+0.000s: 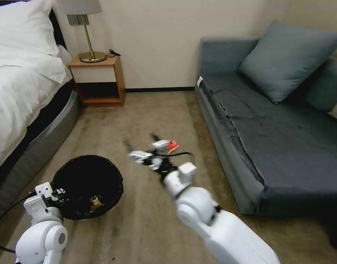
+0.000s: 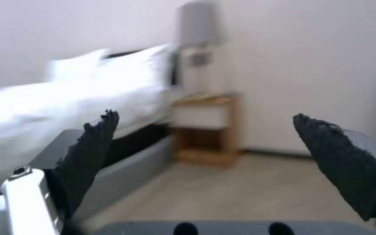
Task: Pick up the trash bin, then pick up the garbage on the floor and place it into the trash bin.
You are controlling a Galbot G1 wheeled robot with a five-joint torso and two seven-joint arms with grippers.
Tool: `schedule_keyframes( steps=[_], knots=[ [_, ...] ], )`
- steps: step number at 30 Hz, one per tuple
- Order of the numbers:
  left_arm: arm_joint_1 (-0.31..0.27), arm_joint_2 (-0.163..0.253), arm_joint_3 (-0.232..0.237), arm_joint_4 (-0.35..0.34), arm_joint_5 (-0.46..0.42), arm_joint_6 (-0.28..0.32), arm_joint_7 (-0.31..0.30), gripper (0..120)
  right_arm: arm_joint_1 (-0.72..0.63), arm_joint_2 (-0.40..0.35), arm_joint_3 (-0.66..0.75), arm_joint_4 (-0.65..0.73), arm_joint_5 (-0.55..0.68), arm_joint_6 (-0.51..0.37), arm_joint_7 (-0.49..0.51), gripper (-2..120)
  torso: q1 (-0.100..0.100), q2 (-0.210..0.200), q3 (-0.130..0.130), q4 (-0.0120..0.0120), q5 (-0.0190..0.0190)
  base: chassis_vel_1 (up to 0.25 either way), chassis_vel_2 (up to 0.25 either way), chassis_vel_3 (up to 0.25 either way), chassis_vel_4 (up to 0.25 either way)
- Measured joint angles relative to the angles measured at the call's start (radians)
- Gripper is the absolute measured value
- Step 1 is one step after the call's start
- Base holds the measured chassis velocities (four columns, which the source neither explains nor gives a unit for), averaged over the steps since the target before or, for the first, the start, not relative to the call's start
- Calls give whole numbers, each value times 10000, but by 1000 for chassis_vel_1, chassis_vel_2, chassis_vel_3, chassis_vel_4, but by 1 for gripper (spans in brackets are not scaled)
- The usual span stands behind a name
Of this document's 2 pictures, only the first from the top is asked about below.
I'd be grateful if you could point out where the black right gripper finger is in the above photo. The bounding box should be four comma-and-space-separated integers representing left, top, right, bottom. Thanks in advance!
149, 133, 169, 154
124, 140, 153, 165

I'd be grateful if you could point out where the black round trash bin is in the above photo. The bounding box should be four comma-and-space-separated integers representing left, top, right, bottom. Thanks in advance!
51, 155, 124, 220

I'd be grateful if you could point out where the red crumpled garbage packet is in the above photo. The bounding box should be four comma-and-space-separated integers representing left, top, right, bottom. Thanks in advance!
166, 139, 180, 154

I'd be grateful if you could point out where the brown crumpled garbage piece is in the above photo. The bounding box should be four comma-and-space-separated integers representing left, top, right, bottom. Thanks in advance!
91, 195, 105, 212

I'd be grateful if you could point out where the black baseboard strip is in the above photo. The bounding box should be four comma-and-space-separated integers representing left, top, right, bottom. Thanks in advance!
125, 86, 197, 93

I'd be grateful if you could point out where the grey bed base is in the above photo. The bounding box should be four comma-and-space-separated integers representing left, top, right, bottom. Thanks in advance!
0, 89, 81, 220

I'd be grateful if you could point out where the wooden nightstand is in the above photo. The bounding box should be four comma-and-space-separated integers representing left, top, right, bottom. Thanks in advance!
68, 54, 127, 108

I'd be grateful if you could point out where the blue-grey sofa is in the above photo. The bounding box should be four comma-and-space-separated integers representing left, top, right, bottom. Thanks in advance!
194, 37, 337, 217

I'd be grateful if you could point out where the white bed duvet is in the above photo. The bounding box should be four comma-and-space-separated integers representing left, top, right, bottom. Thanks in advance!
0, 45, 74, 183

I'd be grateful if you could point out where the brass table lamp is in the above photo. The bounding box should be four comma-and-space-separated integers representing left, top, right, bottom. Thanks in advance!
56, 0, 107, 63

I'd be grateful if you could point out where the black bed headboard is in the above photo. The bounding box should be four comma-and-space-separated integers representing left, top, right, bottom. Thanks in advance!
48, 7, 67, 48

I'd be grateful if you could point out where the large blue cushion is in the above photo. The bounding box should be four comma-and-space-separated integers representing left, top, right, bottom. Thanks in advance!
238, 19, 337, 105

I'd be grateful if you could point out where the white bed pillow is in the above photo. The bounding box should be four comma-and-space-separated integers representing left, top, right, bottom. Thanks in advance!
0, 0, 61, 68

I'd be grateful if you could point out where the teal cushion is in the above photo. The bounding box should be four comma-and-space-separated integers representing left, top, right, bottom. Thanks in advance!
304, 59, 337, 112

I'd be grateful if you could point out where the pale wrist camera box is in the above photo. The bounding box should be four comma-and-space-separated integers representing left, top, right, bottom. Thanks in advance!
149, 157, 164, 170

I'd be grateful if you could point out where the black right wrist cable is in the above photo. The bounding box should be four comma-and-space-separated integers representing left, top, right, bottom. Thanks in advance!
154, 151, 196, 165

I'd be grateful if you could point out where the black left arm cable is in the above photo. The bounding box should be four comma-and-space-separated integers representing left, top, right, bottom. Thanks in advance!
0, 192, 38, 254

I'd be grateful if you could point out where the grey wall switch panel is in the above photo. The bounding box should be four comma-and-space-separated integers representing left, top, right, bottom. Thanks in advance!
67, 14, 91, 26

